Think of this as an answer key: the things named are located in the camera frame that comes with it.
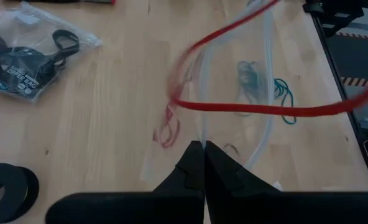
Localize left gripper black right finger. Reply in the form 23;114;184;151
205;140;281;200

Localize pile of teal rubber bands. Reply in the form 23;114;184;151
235;60;298;126

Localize wide black rubber band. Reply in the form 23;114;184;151
0;29;81;94

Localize long red rubber band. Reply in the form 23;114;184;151
167;0;368;118
163;104;182;149

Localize clear zipper bag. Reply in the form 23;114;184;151
0;1;103;103
140;0;281;184

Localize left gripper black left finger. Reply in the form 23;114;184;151
154;140;206;194

